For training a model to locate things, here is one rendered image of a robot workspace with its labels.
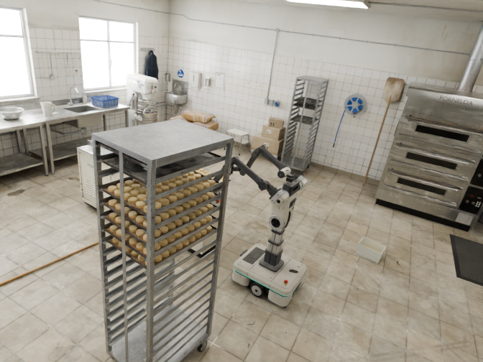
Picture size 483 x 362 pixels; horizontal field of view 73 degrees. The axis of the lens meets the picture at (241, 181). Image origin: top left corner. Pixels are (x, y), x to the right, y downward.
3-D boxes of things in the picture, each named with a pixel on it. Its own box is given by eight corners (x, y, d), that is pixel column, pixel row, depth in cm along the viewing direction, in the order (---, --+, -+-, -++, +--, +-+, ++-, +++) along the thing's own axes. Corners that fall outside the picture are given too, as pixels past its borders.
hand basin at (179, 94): (198, 118, 800) (201, 72, 755) (189, 121, 768) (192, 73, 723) (166, 110, 837) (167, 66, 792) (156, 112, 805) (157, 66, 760)
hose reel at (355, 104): (353, 151, 653) (369, 95, 608) (352, 153, 639) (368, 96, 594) (333, 146, 668) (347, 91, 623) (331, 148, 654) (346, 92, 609)
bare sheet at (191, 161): (178, 141, 226) (178, 139, 225) (223, 159, 206) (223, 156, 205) (99, 161, 180) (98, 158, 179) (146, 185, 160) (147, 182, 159)
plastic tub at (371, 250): (354, 253, 423) (358, 243, 417) (360, 246, 440) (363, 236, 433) (377, 263, 408) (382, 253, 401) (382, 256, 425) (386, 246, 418)
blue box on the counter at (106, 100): (103, 108, 590) (103, 100, 584) (90, 104, 600) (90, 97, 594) (119, 105, 624) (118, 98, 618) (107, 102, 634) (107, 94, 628)
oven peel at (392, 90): (354, 184, 641) (387, 76, 581) (355, 183, 645) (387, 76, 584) (370, 188, 630) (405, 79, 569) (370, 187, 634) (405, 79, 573)
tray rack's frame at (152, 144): (168, 310, 297) (177, 118, 224) (211, 342, 272) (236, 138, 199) (105, 358, 248) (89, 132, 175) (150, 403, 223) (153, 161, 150)
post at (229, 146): (208, 332, 271) (230, 136, 202) (210, 334, 269) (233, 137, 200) (205, 335, 269) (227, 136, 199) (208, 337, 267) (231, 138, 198)
